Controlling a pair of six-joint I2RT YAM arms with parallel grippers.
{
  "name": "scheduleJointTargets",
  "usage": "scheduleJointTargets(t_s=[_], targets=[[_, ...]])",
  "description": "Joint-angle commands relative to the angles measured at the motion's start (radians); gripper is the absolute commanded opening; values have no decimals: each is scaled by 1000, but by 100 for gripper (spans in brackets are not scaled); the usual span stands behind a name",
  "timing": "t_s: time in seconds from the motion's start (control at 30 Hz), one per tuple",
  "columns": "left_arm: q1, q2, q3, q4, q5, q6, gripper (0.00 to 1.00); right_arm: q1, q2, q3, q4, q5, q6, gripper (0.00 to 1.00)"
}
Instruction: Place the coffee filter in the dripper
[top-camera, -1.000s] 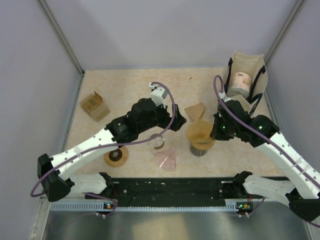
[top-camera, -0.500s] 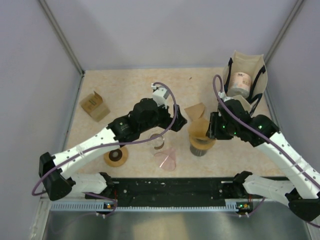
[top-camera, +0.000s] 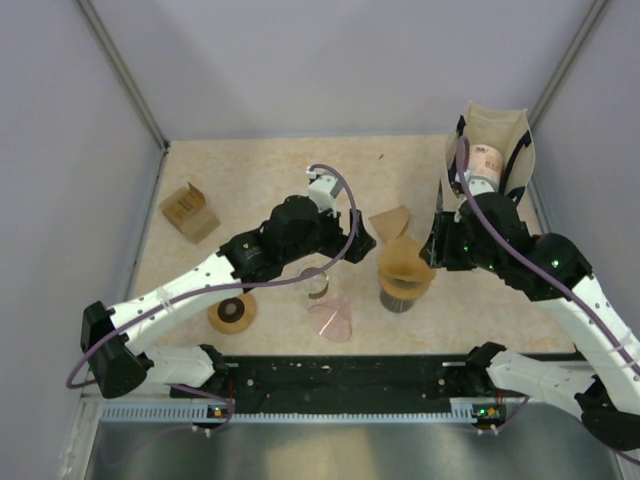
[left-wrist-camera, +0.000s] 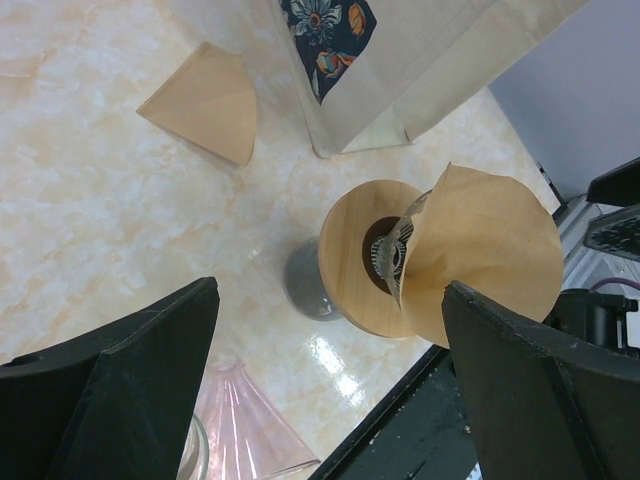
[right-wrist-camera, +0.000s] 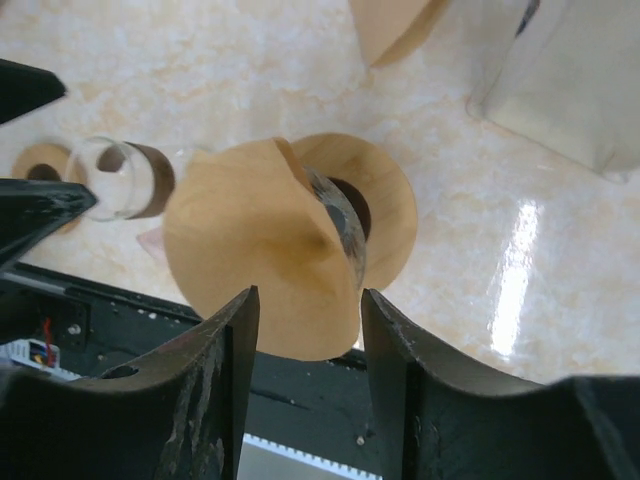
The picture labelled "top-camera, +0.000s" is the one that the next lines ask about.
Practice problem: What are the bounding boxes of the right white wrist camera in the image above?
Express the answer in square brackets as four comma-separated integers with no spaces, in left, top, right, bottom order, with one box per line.
[464,172,496,196]

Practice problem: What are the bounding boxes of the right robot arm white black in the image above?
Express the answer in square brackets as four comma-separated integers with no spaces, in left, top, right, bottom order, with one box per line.
[420,193,639,452]

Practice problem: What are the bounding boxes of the small cardboard box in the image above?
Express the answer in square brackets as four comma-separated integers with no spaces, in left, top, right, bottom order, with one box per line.
[159,182,221,244]

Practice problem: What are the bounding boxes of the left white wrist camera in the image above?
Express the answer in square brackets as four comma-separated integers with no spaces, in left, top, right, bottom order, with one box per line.
[306,169,343,218]

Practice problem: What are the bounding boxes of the wooden dripper ring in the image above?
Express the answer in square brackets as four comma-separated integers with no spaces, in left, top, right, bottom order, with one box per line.
[377,269,434,304]
[207,294,258,334]

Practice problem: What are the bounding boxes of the pink paper roll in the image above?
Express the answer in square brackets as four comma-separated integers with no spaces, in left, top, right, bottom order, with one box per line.
[465,144,504,192]

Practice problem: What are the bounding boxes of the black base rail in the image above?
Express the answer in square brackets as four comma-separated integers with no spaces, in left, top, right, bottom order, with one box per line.
[202,355,497,415]

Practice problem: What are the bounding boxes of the cream canvas tote bag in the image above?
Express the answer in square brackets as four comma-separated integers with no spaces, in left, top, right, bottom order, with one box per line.
[430,99,536,251]

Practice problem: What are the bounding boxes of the brown paper filter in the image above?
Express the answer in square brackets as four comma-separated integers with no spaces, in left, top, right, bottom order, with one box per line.
[369,205,410,242]
[377,236,434,283]

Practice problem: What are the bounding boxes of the clear glass cup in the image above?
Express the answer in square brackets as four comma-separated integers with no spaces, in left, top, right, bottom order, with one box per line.
[299,267,329,300]

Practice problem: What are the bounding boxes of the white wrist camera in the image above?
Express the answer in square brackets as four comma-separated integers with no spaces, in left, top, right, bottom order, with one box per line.
[464,172,496,196]
[306,169,343,218]

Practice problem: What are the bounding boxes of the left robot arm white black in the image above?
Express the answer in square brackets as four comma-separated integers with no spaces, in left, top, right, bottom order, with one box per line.
[80,195,376,399]

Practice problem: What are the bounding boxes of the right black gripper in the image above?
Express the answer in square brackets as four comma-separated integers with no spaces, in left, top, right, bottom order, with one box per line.
[419,211,502,275]

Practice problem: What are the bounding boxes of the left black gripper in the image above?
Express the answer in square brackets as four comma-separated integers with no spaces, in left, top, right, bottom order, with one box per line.
[283,202,375,266]

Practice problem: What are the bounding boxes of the dark glass carafe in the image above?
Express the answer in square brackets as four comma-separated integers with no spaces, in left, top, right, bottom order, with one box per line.
[379,290,416,314]

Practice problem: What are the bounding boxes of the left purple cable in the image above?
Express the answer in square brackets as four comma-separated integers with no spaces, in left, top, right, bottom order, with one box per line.
[64,163,361,416]

